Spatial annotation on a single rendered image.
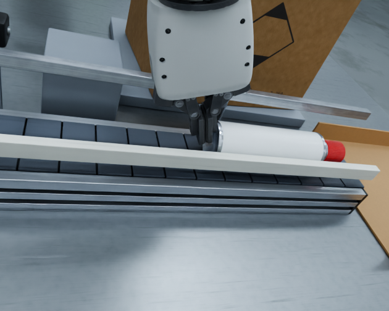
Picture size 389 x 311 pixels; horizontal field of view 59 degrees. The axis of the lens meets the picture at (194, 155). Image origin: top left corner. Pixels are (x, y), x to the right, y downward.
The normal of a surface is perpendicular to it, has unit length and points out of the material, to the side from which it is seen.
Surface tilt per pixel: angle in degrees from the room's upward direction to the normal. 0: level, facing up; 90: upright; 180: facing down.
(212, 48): 91
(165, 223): 0
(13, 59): 90
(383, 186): 0
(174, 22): 91
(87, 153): 90
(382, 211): 0
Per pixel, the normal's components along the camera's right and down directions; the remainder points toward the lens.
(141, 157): 0.22, 0.69
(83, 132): 0.30, -0.72
